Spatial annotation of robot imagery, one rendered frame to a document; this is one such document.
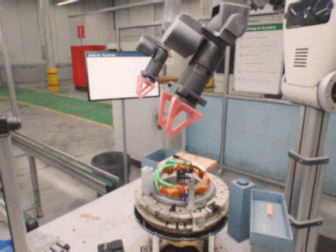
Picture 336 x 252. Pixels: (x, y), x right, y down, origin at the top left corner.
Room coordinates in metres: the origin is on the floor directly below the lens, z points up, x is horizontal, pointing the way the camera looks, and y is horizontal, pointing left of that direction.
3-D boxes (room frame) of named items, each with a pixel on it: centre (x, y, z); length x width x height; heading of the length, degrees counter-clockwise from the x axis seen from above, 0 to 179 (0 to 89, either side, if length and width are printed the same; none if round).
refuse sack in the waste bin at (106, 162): (2.35, 0.55, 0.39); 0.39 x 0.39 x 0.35
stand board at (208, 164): (1.09, -0.09, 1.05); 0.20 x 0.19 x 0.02; 53
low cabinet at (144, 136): (3.54, 0.26, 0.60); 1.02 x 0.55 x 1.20; 50
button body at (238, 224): (0.95, -0.31, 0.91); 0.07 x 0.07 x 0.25; 30
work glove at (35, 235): (0.89, 0.50, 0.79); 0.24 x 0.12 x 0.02; 50
